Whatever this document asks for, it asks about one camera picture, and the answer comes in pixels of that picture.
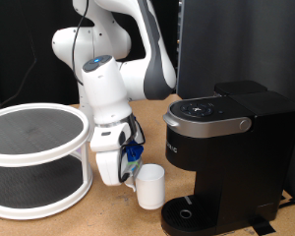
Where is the silver Keurig lid handle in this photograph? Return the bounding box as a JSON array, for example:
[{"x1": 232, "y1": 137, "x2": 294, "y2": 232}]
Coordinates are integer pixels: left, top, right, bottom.
[{"x1": 162, "y1": 111, "x2": 253, "y2": 139}]

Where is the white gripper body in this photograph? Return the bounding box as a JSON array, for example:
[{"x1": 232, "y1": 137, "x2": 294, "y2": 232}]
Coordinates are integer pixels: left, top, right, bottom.
[{"x1": 95, "y1": 147, "x2": 129, "y2": 187}]

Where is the black Keurig coffee machine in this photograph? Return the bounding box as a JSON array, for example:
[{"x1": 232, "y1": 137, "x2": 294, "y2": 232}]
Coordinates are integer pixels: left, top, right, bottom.
[{"x1": 160, "y1": 80, "x2": 295, "y2": 236}]

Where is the black tape strip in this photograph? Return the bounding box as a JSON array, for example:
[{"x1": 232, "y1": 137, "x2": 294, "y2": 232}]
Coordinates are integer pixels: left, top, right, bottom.
[
  {"x1": 278, "y1": 196, "x2": 295, "y2": 210},
  {"x1": 250, "y1": 214, "x2": 277, "y2": 236}
]

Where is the white plastic mug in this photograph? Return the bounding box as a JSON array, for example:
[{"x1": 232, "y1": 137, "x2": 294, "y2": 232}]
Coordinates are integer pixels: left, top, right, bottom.
[{"x1": 126, "y1": 163, "x2": 166, "y2": 210}]

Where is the grey metal frame post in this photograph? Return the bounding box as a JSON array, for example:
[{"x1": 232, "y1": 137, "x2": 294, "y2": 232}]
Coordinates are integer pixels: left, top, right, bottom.
[{"x1": 176, "y1": 0, "x2": 185, "y2": 72}]

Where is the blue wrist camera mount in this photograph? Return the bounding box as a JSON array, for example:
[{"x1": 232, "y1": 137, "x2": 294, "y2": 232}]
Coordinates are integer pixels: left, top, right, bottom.
[{"x1": 121, "y1": 143, "x2": 146, "y2": 180}]

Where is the metallic gripper finger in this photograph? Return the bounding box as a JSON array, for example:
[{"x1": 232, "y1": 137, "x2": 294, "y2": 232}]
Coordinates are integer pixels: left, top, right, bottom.
[{"x1": 124, "y1": 175, "x2": 137, "y2": 191}]

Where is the white two-tier turntable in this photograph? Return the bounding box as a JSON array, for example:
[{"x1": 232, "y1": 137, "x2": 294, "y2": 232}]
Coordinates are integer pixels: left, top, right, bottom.
[{"x1": 0, "y1": 102, "x2": 93, "y2": 220}]

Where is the black Keurig drip tray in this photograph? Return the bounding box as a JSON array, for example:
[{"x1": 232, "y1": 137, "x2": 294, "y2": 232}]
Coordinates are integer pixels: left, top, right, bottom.
[{"x1": 160, "y1": 195, "x2": 218, "y2": 236}]

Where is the thin black hanging cable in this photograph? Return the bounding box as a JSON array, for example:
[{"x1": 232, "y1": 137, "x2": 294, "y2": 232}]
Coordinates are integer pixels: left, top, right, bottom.
[{"x1": 0, "y1": 0, "x2": 38, "y2": 109}]

